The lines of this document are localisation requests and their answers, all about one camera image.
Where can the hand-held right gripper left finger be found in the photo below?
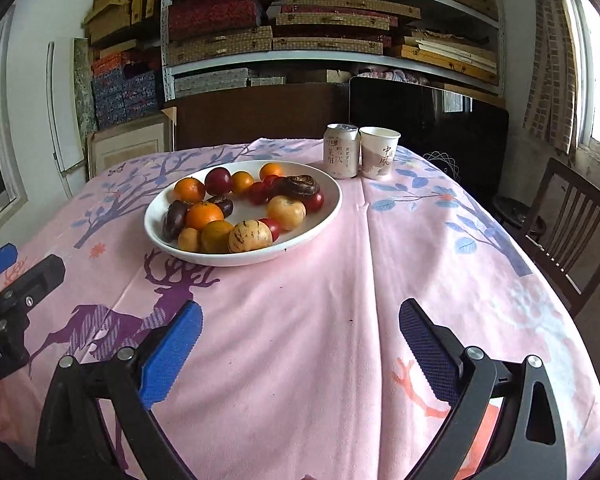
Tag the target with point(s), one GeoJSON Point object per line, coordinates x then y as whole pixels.
{"type": "Point", "coordinates": [172, 355]}

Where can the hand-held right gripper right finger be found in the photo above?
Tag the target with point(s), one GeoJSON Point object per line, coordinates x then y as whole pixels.
{"type": "Point", "coordinates": [425, 350]}

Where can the dark purple passion fruit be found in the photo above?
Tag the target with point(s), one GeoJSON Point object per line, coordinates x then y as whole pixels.
{"type": "Point", "coordinates": [223, 205]}
{"type": "Point", "coordinates": [175, 219]}
{"type": "Point", "coordinates": [300, 186]}

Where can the yellow striped pepino melon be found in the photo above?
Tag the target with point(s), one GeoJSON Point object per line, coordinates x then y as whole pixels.
{"type": "Point", "coordinates": [250, 236]}

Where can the large orange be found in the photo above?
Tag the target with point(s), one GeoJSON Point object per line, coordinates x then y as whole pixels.
{"type": "Point", "coordinates": [204, 215]}

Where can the white oval plate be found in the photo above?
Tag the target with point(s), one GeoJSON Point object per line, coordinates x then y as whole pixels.
{"type": "Point", "coordinates": [310, 235]}

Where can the red plum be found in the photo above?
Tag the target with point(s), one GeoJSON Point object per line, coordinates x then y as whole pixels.
{"type": "Point", "coordinates": [217, 181]}

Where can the pale yellow fruit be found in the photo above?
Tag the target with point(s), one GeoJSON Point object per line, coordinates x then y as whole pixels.
{"type": "Point", "coordinates": [286, 211]}

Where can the small orange with stem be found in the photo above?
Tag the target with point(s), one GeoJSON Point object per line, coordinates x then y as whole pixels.
{"type": "Point", "coordinates": [242, 182]}

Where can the pink printed tablecloth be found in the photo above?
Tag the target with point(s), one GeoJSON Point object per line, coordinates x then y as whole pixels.
{"type": "Point", "coordinates": [320, 320]}

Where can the dark round stool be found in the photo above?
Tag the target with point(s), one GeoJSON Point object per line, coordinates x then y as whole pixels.
{"type": "Point", "coordinates": [512, 210]}

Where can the framed picture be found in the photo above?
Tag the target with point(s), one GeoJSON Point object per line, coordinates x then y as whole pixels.
{"type": "Point", "coordinates": [125, 145]}

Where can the white boards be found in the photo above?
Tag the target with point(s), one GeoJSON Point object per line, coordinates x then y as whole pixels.
{"type": "Point", "coordinates": [65, 110]}

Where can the marbled grey panel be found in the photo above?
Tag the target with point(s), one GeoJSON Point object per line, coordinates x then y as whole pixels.
{"type": "Point", "coordinates": [85, 85]}

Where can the white paper cup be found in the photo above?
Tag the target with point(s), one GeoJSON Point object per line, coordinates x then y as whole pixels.
{"type": "Point", "coordinates": [379, 155]}

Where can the dark wooden chair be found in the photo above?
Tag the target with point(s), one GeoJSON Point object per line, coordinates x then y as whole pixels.
{"type": "Point", "coordinates": [577, 200]}

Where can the stack of blue patterned boxes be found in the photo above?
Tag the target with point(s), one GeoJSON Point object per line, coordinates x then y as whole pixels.
{"type": "Point", "coordinates": [125, 90]}

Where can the pale beverage can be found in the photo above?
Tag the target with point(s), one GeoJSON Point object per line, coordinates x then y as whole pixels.
{"type": "Point", "coordinates": [340, 152]}

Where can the black monitor screen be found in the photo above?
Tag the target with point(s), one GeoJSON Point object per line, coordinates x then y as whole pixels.
{"type": "Point", "coordinates": [430, 125]}

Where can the brown board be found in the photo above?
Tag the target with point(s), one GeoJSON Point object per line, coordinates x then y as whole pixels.
{"type": "Point", "coordinates": [255, 110]}

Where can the stack of wooden boxes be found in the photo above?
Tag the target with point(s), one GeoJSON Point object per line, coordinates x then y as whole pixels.
{"type": "Point", "coordinates": [450, 55]}

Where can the white metal shelf rack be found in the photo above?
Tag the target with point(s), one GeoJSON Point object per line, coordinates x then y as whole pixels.
{"type": "Point", "coordinates": [330, 60]}

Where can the beige checked curtain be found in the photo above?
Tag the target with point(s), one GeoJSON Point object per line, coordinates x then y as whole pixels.
{"type": "Point", "coordinates": [550, 60]}

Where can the red patterned box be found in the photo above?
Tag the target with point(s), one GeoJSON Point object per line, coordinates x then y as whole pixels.
{"type": "Point", "coordinates": [210, 12]}

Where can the stack of woven flat boxes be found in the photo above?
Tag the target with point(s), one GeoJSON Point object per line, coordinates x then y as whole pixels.
{"type": "Point", "coordinates": [330, 22]}

